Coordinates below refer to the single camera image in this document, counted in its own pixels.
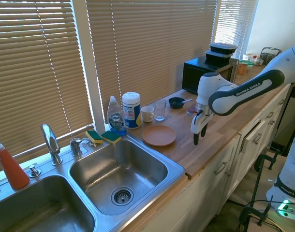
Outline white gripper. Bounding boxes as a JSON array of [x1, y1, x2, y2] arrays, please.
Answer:
[[190, 111, 214, 146]]

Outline white ceramic mug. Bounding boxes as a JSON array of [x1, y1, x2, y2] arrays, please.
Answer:
[[140, 105, 155, 123]]

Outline stainless steel double sink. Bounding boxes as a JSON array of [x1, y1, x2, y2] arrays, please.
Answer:
[[0, 133, 187, 232]]

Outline chrome sink knob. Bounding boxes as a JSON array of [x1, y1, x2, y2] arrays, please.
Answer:
[[29, 164, 42, 178]]

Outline dark blue bowl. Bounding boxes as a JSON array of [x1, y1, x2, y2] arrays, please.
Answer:
[[168, 97, 185, 110]]

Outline orange plastic plate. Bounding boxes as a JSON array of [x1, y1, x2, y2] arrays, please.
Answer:
[[142, 124, 177, 147]]

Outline clear drinking glass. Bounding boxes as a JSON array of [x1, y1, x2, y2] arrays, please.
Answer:
[[153, 98, 167, 122]]

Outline white kitchen cabinets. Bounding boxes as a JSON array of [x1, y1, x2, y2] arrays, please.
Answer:
[[128, 84, 294, 232]]

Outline black microwave oven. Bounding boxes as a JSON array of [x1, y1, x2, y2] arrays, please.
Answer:
[[181, 57, 240, 95]]

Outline white wipes canister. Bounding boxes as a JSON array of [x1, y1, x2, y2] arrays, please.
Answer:
[[121, 91, 142, 130]]

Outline black metal clamp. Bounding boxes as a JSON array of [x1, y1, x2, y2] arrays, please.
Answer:
[[253, 149, 287, 173], [239, 195, 274, 227]]

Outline orange food box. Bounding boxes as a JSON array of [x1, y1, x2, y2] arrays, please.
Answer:
[[237, 61, 250, 75]]

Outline black food container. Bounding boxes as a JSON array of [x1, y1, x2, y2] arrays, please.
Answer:
[[209, 42, 238, 55], [205, 49, 234, 64]]

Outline clear Dawn soap bottle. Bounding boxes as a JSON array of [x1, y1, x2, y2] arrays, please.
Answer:
[[106, 95, 127, 136]]

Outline yellow green sponge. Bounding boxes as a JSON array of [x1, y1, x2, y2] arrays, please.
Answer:
[[85, 130, 104, 145], [100, 130, 122, 145]]

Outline clear lidded food tub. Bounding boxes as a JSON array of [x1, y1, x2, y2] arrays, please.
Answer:
[[242, 53, 260, 66]]

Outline wide beige window blind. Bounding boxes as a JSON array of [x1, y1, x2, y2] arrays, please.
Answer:
[[85, 0, 219, 124]]

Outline narrow beige window blind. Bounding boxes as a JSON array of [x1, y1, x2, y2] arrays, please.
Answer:
[[213, 0, 258, 61]]

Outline chrome curved faucet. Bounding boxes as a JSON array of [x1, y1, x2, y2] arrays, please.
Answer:
[[41, 123, 63, 166]]

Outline beige slatted window blind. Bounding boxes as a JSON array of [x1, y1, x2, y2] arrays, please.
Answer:
[[0, 0, 95, 174]]

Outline orange spray bottle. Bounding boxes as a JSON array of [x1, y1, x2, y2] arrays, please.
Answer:
[[0, 137, 30, 190]]

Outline black wire basket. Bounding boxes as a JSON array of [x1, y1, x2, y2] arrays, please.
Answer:
[[259, 46, 282, 66]]

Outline chrome faucet handle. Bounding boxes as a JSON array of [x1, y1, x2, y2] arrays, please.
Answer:
[[69, 137, 97, 157]]

